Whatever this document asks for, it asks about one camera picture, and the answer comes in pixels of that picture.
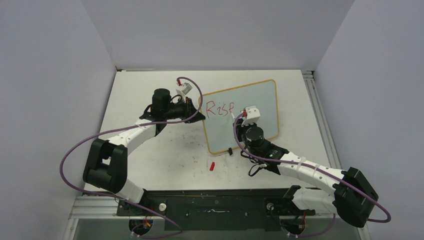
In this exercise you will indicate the aluminium frame rail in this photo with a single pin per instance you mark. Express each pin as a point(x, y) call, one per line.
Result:
point(329, 145)

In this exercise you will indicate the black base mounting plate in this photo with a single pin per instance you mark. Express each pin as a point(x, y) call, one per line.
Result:
point(225, 210)

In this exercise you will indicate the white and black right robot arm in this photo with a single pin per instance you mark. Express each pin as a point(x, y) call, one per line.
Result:
point(346, 193)

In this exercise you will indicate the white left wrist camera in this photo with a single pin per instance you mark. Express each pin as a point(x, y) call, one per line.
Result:
point(183, 89)

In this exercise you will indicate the yellow-framed whiteboard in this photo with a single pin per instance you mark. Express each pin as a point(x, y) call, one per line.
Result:
point(257, 103)

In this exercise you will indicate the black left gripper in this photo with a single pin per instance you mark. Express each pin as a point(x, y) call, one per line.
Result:
point(189, 109)

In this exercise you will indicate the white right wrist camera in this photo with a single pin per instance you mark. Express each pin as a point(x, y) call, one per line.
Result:
point(250, 115)

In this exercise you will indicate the red marker cap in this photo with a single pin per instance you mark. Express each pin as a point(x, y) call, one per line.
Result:
point(212, 166)

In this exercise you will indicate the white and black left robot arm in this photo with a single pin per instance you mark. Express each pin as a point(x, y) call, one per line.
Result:
point(107, 162)

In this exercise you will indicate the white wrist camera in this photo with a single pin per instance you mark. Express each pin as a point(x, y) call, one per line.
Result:
point(250, 115)
point(183, 89)

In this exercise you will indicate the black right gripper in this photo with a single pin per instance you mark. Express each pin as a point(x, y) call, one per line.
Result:
point(239, 128)

